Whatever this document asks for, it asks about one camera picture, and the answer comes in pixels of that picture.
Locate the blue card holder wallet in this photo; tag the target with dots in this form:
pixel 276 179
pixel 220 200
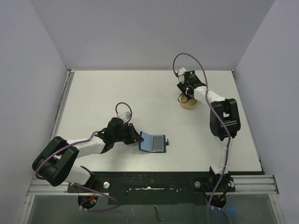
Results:
pixel 146 145

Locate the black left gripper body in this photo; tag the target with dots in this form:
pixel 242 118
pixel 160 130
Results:
pixel 124 135

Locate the aluminium left side rail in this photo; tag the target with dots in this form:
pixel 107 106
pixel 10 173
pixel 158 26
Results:
pixel 63 99

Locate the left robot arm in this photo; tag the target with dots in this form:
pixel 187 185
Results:
pixel 56 163

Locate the beige oval tray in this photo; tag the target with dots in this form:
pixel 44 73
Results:
pixel 189 104

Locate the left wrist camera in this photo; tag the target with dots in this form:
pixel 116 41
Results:
pixel 124 116

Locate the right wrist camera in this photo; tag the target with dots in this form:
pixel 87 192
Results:
pixel 180 72

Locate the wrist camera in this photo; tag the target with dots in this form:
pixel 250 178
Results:
pixel 124 116
pixel 180 72

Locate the aluminium front rail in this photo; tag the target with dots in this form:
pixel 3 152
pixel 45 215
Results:
pixel 244 185

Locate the aluminium rail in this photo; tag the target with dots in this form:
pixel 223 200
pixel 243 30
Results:
pixel 63 99
pixel 244 185

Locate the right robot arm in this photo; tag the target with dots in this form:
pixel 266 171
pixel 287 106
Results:
pixel 224 121

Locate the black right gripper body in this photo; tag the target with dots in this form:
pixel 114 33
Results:
pixel 185 89

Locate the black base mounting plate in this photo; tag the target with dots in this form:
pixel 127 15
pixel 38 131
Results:
pixel 159 188

